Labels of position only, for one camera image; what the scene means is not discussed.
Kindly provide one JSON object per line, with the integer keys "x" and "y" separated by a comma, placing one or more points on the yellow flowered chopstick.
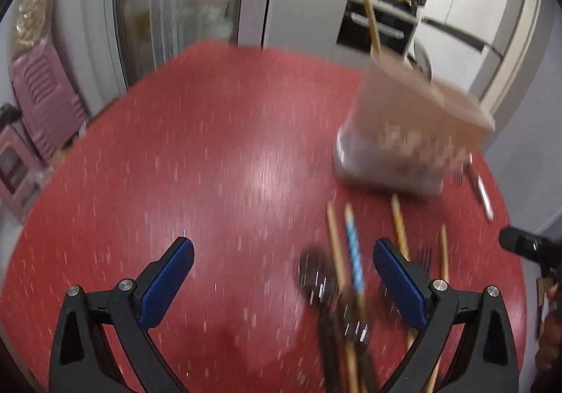
{"x": 398, "y": 221}

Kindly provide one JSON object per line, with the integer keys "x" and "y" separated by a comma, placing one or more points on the dark plastic bag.
{"x": 8, "y": 114}

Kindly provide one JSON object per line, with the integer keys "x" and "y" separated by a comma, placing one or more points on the clear bag of nuts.
{"x": 30, "y": 15}

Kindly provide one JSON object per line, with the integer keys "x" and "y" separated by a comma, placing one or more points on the plain wooden chopstick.
{"x": 334, "y": 239}
{"x": 369, "y": 11}
{"x": 443, "y": 252}

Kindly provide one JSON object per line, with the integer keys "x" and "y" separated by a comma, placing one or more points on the blue flowered chopstick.
{"x": 353, "y": 243}

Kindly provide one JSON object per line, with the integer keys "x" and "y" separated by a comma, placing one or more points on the stack of pink stools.
{"x": 48, "y": 99}

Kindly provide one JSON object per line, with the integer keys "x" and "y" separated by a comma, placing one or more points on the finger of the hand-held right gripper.
{"x": 522, "y": 243}

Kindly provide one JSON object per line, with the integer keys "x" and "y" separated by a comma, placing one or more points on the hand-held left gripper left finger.
{"x": 167, "y": 281}

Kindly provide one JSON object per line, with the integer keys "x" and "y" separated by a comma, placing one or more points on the black built-in oven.
{"x": 373, "y": 31}

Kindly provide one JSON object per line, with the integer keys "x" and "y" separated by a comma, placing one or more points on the glass sliding door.
{"x": 175, "y": 11}

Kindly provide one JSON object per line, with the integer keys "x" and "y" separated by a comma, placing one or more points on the pink plastic stool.
{"x": 15, "y": 173}

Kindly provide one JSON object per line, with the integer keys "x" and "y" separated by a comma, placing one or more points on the dark wooden spoon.
{"x": 316, "y": 274}

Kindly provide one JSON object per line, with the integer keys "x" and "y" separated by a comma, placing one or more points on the beige utensil holder grey base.
{"x": 395, "y": 121}

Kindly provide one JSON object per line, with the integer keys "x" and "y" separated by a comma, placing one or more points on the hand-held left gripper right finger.
{"x": 401, "y": 283}

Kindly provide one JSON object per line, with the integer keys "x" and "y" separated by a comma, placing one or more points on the metal fork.
{"x": 460, "y": 171}

